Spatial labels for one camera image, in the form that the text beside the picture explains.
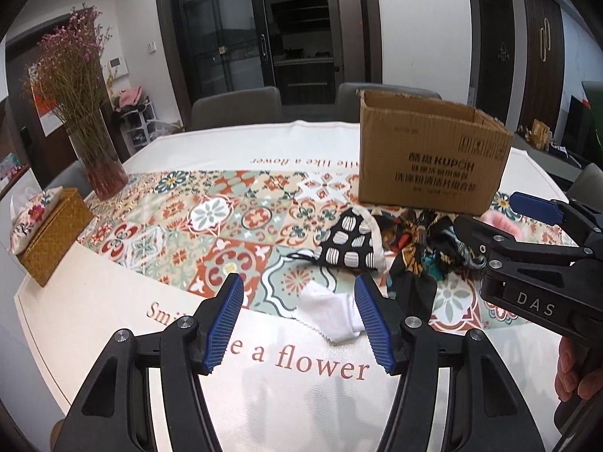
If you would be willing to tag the black white patterned pouch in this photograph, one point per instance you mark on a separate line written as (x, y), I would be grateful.
(354, 242)

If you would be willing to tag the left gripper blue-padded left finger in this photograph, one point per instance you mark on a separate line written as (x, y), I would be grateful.
(215, 319)

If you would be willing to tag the glass vase with dried flowers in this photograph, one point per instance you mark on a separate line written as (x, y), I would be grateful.
(67, 77)

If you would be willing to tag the dark patterned silk scarf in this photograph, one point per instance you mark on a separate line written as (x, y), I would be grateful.
(433, 272)

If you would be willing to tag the grey dining chair middle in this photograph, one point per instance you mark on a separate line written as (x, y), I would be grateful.
(349, 98)

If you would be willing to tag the woven yellow tissue box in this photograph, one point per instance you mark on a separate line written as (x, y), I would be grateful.
(57, 234)

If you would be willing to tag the floral fabric tissue cover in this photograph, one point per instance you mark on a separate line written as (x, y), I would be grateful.
(31, 217)

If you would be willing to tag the black television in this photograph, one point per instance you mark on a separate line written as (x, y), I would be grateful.
(580, 134)

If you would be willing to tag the grey dining chair right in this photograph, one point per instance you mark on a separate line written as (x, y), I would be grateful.
(588, 187)

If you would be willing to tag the pink fluffy wristband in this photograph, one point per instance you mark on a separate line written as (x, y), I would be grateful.
(503, 223)

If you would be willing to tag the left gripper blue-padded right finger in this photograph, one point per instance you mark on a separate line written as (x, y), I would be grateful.
(382, 318)

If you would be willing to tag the person's right hand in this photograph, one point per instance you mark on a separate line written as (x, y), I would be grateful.
(567, 381)

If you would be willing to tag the patterned white tablecloth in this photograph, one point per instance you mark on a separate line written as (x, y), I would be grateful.
(200, 206)

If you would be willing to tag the brown cardboard box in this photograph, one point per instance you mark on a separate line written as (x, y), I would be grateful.
(430, 153)

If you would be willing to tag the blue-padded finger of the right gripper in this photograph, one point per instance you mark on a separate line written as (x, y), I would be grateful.
(545, 211)

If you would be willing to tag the wall intercom panel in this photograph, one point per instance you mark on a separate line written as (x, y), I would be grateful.
(118, 67)

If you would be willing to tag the black glass sliding door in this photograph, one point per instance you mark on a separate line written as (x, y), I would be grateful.
(305, 49)

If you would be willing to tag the low white tv cabinet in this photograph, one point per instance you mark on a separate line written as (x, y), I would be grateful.
(549, 158)

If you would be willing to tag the grey dining chair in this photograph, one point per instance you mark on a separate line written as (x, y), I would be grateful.
(246, 107)
(588, 187)
(349, 98)

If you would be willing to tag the grey dining chair left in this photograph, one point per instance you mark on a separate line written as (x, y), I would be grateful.
(246, 107)

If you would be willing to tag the dark wooden door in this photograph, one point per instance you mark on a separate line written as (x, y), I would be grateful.
(496, 57)

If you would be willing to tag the small white cloth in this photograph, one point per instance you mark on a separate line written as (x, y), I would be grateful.
(334, 316)

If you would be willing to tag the white shoe rack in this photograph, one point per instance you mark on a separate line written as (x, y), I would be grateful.
(135, 113)

